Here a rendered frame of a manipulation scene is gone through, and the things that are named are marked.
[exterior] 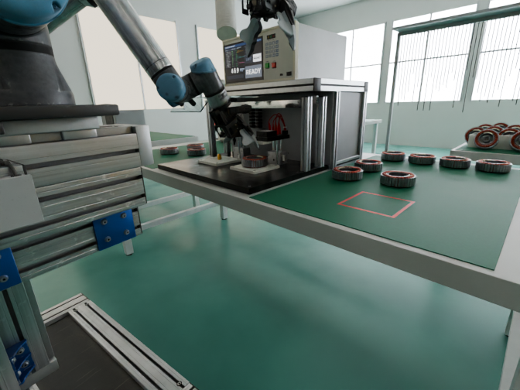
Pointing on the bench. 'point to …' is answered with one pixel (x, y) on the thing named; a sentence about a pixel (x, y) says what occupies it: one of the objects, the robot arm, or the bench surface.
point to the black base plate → (248, 183)
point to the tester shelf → (308, 85)
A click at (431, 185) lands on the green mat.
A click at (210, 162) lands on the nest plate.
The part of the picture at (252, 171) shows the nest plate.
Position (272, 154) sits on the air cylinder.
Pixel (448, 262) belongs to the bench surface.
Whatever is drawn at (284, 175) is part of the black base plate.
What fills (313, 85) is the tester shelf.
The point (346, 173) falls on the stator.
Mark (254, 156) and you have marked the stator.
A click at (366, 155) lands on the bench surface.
